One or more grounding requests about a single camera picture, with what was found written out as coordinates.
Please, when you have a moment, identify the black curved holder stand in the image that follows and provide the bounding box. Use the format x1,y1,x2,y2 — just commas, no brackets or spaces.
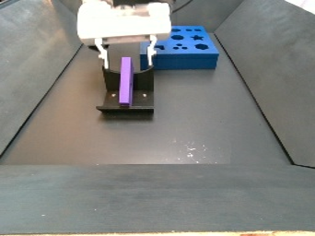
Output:
97,66,154,113

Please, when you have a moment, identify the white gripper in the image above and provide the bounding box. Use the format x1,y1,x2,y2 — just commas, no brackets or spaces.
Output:
77,0,171,69

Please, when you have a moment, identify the blue foam shape board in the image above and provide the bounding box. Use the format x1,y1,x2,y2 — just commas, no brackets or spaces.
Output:
153,26,219,70

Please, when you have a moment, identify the purple double-square block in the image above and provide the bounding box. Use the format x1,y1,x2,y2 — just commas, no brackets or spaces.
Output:
119,57,134,106

